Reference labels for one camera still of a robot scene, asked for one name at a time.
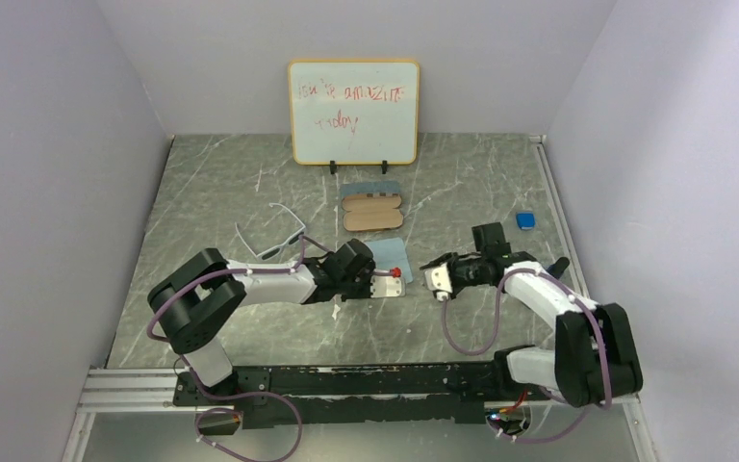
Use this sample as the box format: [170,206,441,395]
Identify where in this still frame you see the light blue cloth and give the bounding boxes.
[366,238,414,284]

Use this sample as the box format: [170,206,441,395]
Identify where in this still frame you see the plaid glasses case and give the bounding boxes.
[342,192,404,232]

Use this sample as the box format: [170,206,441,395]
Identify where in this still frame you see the blue glasses case green lining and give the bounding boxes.
[339,180,401,200]

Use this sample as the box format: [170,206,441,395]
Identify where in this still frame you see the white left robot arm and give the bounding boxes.
[146,239,376,404]

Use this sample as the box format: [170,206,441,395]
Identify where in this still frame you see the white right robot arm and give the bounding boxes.
[420,222,644,408]

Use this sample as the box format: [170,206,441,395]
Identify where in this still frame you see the small blue box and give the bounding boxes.
[515,212,536,230]

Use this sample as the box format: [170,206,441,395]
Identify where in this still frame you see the small blue card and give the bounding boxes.
[547,257,571,279]

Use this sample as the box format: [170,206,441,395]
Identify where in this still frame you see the yellow framed whiteboard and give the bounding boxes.
[287,59,420,167]

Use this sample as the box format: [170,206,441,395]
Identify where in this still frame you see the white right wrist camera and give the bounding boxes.
[422,263,454,302]

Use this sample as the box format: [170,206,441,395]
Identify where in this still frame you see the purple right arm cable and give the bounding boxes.
[441,268,614,446]

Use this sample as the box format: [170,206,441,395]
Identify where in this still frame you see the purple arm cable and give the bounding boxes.
[441,268,614,446]
[146,234,396,462]

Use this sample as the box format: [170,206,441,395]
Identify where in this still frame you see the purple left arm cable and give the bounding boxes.
[146,234,396,462]

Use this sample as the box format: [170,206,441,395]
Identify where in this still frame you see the white frame sunglasses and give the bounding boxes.
[234,202,307,262]

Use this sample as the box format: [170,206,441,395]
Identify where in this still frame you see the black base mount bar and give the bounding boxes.
[171,360,574,429]

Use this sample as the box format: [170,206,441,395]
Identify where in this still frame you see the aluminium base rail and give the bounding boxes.
[78,134,641,461]

